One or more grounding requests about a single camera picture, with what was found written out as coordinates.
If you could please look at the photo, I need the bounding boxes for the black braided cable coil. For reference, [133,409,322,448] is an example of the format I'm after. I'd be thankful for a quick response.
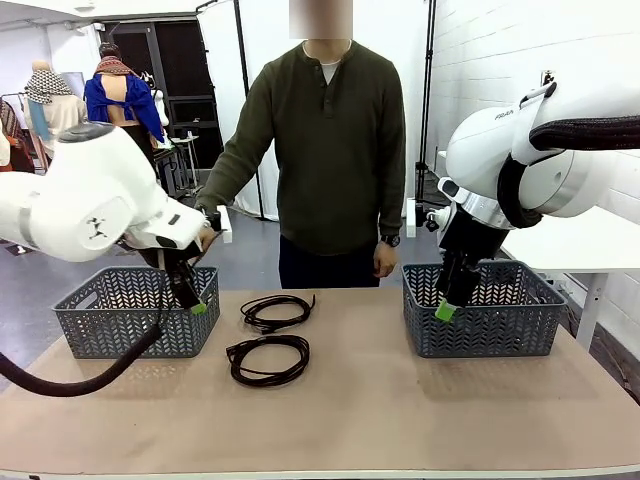
[225,334,311,389]

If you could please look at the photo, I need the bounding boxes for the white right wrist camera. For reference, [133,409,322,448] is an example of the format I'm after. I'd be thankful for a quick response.
[405,197,420,239]

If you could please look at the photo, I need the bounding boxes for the white side table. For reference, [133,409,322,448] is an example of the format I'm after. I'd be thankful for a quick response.
[499,207,640,351]

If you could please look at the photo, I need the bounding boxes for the grey perforated plastic basket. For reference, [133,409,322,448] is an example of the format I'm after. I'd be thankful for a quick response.
[52,264,221,360]
[401,259,567,359]

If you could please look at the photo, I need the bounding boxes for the background desk with equipment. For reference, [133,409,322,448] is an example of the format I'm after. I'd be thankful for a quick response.
[154,134,204,201]

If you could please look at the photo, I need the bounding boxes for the thin black cable coil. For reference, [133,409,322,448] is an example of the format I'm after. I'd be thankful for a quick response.
[239,293,317,335]

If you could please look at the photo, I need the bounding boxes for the person's left hand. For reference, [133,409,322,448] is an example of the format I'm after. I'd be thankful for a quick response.
[373,243,399,279]

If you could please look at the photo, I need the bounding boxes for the aluminium table edge rail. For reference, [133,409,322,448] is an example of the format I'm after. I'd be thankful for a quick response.
[0,468,640,480]

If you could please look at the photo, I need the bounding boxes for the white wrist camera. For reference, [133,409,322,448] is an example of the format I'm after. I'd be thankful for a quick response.
[405,197,420,239]
[218,206,234,245]

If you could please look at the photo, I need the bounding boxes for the white backdrop screen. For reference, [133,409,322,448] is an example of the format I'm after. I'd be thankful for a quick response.
[196,0,436,221]

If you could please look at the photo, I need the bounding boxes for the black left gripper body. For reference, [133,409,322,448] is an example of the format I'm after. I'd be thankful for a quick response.
[139,247,201,301]

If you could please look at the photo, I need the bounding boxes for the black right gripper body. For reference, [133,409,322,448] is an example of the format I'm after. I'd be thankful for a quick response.
[438,202,501,266]

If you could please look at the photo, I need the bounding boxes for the black light stand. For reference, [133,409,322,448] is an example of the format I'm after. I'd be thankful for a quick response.
[414,0,441,206]

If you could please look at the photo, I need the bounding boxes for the person's right hand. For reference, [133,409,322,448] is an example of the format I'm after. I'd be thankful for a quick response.
[195,205,217,254]

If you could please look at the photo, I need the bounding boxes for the person's right forearm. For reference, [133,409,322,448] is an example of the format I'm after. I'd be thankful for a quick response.
[196,144,262,216]

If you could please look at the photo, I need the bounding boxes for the person in green henley sweater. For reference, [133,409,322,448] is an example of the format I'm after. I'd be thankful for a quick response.
[194,0,407,290]

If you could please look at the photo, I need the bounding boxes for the clothes rack with garments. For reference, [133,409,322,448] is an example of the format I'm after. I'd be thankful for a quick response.
[0,92,49,174]

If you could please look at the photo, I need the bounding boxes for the right arm black cable sleeve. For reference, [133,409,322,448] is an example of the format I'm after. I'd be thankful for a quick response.
[499,114,640,229]

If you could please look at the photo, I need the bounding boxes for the mannequin with blue garment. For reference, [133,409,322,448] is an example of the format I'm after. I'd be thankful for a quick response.
[83,42,169,171]

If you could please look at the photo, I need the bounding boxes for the white mannequin torso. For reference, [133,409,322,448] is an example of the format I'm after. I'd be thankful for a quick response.
[141,71,169,126]

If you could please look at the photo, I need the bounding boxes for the black door panel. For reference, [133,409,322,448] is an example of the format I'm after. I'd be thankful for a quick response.
[102,19,226,171]

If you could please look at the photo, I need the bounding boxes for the mannequin with cream sweater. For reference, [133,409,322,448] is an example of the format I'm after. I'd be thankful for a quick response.
[23,59,89,161]

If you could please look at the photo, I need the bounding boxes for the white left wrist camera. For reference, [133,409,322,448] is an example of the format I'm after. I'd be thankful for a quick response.
[218,206,234,245]

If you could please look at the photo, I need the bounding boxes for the person's left forearm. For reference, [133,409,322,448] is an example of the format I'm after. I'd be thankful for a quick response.
[377,164,407,239]

